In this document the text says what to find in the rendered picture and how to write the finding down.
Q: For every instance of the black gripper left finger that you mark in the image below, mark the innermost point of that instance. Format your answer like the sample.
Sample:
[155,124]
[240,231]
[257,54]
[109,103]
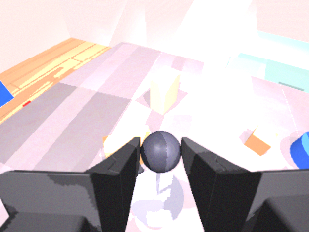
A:
[103,194]

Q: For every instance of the glass french press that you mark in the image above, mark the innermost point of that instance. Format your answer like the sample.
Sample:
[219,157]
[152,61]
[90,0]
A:
[158,194]

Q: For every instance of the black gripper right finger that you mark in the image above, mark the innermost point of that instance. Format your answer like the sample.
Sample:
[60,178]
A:
[229,197]

